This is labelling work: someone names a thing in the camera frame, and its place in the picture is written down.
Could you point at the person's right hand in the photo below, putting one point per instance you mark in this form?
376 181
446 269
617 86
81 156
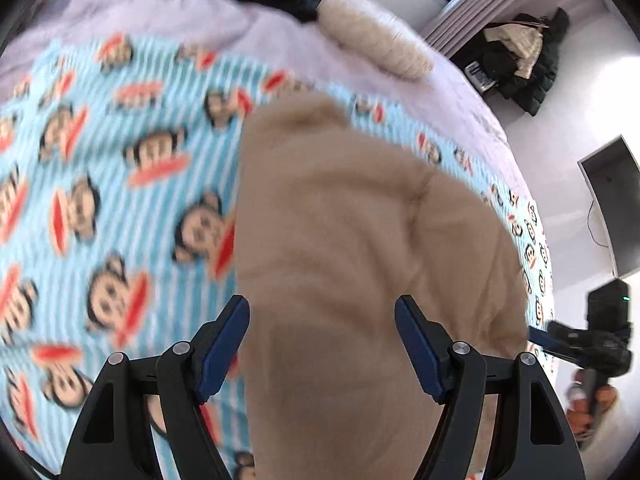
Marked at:
580 400

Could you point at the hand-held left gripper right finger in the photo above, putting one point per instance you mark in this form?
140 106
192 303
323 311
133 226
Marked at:
419 347

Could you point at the cream garment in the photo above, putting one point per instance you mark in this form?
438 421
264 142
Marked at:
522 42

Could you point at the grey monitor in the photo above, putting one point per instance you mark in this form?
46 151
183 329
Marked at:
617 205

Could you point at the lilac bed cover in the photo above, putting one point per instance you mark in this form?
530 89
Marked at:
210 5

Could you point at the tan puffer jacket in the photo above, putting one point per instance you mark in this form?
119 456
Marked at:
370 285

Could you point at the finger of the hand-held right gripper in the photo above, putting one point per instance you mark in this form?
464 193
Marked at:
550 340

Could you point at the lilac curtain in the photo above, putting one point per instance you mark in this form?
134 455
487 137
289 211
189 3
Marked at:
462 30

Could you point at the cream knitted pillow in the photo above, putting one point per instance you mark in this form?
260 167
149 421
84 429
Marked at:
372 35

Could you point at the pile of dark clothes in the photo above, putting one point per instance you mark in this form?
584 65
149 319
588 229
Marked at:
542 70

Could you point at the blue monkey printed blanket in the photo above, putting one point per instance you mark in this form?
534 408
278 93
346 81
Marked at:
115 200

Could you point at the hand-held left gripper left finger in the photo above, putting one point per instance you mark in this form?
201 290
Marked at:
225 347

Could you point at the small dark striped box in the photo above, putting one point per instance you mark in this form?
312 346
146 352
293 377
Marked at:
479 76

